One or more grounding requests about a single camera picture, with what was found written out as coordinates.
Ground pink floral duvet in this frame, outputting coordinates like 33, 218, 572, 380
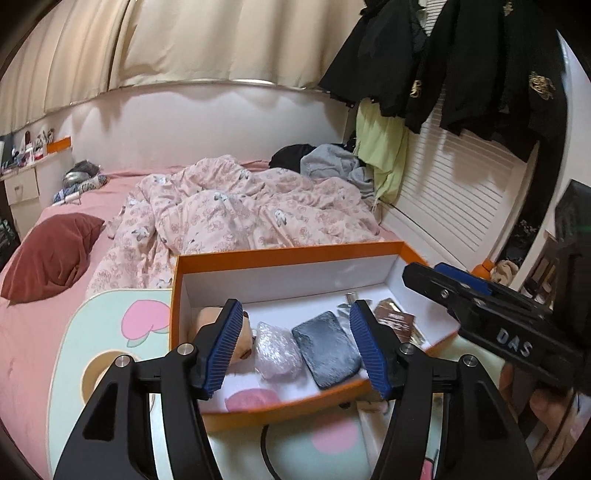
85, 154, 384, 291

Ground orange cardboard box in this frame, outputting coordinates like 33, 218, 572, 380
170, 241, 462, 432

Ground beige brown plush toy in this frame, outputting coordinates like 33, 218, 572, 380
191, 305, 256, 363

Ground dark red pillow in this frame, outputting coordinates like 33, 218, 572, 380
0, 213, 106, 304

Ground white nightstand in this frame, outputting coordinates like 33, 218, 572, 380
0, 164, 40, 241

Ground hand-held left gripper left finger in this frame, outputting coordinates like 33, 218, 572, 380
51, 299, 244, 480

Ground beige cloth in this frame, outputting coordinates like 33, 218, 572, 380
492, 259, 520, 284

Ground person's right hand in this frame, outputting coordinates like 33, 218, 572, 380
499, 360, 583, 439

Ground dark grey pouch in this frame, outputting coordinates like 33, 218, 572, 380
292, 311, 362, 391

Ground blue patterned cloth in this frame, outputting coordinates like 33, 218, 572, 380
53, 175, 109, 204

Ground grey round bundle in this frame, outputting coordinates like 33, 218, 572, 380
64, 159, 100, 185

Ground beige curtains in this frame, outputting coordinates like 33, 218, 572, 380
0, 0, 365, 139

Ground row of toiletry bottles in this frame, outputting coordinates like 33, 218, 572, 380
0, 129, 56, 169

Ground black hooded jacket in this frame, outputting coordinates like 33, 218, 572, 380
318, 0, 430, 118

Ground grey garment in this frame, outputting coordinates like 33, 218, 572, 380
300, 144, 376, 199

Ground small metal clip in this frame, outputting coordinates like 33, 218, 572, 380
339, 291, 370, 319

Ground black cable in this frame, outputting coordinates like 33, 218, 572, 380
259, 422, 296, 480

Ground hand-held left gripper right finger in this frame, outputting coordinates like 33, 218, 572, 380
349, 302, 539, 480

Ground brown sachet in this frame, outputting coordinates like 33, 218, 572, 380
373, 299, 416, 334

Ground light green garment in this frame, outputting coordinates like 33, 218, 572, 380
355, 97, 409, 206

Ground clear bubble wrap bag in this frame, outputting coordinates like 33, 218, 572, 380
254, 322, 302, 380

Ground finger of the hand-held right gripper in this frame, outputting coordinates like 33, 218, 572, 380
402, 262, 485, 326
434, 263, 492, 296

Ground black gold embroidered jacket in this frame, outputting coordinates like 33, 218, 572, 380
406, 0, 568, 162

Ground white louvered panel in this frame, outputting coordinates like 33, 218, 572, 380
392, 88, 546, 278

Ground black garment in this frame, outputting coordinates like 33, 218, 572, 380
269, 144, 317, 171

